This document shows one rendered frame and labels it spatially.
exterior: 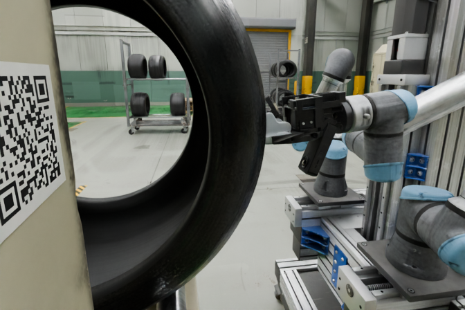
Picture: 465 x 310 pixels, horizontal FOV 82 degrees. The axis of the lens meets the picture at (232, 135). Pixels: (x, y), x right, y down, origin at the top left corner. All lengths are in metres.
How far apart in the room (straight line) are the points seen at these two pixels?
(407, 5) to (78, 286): 1.05
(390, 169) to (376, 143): 0.06
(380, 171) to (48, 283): 0.59
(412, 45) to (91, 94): 11.68
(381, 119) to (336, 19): 12.73
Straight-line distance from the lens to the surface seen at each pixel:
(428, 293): 0.92
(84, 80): 12.20
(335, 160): 1.25
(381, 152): 0.63
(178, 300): 0.48
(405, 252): 0.93
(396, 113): 0.62
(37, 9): 0.20
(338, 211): 1.35
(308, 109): 0.51
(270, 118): 0.50
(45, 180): 0.19
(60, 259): 0.21
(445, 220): 0.79
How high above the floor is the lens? 1.25
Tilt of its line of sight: 13 degrees down
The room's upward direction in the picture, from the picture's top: straight up
